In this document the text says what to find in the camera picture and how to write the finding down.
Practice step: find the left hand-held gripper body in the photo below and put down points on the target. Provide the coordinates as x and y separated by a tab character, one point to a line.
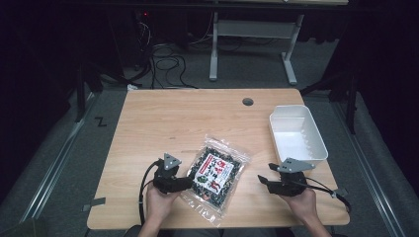
166	183

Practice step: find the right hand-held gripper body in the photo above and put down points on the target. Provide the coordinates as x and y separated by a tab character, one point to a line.
290	184

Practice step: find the clear packet of dark snack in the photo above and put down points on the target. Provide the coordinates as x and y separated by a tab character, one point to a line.
215	174

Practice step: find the person's left hand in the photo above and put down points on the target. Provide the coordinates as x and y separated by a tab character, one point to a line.
159	204

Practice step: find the person's right hand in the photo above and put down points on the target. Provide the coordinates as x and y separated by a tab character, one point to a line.
303	204

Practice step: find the white plastic bin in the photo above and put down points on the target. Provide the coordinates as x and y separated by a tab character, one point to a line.
296	135

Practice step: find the grey tape strip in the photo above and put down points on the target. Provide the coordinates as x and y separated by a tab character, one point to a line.
94	203
341	191

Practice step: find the black tape floor mark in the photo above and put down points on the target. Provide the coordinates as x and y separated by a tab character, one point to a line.
100	121

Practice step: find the black metal stand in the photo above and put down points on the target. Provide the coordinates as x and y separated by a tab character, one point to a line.
351	98
80	92

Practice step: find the dark computer tower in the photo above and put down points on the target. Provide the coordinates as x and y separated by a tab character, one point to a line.
143	36

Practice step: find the grey metal floor rail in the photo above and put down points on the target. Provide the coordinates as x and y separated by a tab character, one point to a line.
372	164
56	161

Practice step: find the white metal desk frame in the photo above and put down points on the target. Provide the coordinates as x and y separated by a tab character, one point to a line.
252	29

